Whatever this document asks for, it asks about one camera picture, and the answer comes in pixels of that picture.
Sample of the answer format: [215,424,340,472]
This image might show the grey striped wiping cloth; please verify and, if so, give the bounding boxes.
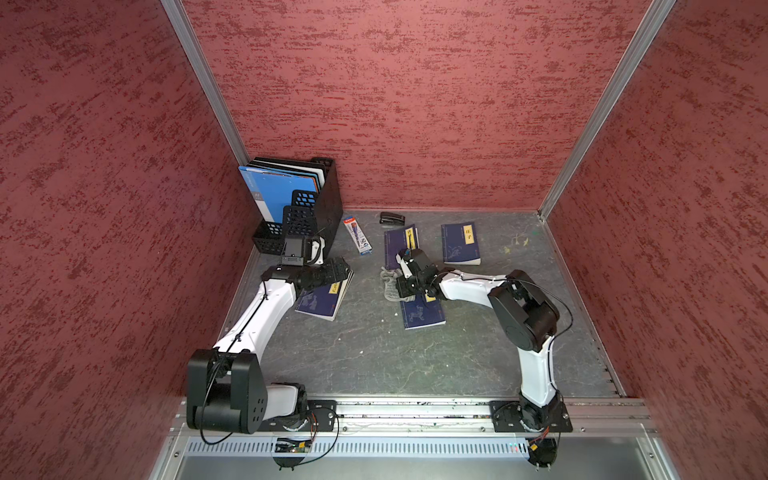
[380,268,402,302]

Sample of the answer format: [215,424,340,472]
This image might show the navy book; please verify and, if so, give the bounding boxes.
[384,225,419,270]
[400,295,446,330]
[441,222,482,265]
[294,271,354,321]

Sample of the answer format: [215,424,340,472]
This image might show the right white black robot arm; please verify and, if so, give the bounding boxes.
[396,249,562,432]

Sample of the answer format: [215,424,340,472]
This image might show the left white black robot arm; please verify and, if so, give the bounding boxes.
[186,258,351,434]

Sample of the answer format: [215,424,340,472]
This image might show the pencil box white blue red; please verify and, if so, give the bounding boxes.
[343,217,372,255]

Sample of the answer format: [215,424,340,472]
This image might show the black mesh file organizer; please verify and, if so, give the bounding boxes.
[253,157,343,257]

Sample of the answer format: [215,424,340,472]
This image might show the blue folder in organizer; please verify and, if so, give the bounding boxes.
[238,166,317,224]

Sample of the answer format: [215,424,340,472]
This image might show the dark folders in organizer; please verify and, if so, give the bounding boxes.
[247,157,326,189]

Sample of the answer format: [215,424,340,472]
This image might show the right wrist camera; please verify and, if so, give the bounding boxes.
[396,249,413,278]

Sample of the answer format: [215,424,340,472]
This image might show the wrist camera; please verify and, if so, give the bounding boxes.
[396,249,413,278]
[280,235,325,267]

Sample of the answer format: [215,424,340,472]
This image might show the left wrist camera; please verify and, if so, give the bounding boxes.
[280,235,325,267]

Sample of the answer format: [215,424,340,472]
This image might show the aluminium mounting rail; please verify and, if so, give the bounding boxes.
[173,395,655,436]

